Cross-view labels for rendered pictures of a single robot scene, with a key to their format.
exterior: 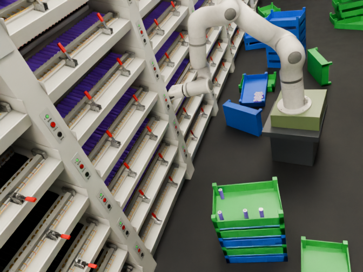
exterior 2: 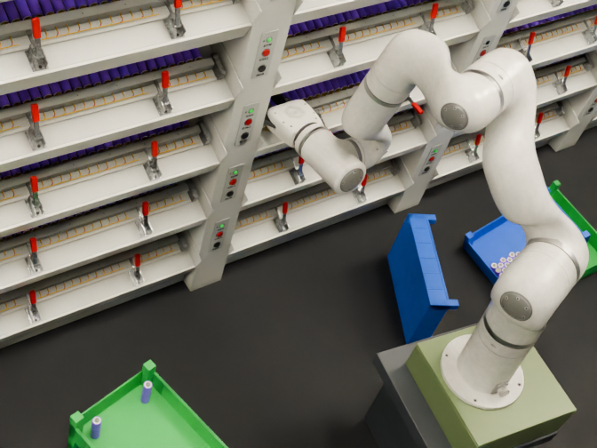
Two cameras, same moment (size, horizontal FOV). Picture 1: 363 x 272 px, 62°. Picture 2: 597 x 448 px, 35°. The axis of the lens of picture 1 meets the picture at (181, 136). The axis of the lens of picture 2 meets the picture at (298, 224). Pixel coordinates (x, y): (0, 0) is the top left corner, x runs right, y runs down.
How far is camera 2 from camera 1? 74 cm
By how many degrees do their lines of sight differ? 14
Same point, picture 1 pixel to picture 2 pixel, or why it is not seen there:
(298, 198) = not seen: outside the picture
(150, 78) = (240, 64)
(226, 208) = (127, 423)
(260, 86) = not seen: hidden behind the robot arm
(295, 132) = (424, 422)
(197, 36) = (384, 81)
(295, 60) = (512, 311)
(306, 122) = (455, 428)
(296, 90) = (491, 356)
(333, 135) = not seen: outside the picture
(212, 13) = (433, 76)
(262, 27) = (513, 191)
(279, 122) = (420, 373)
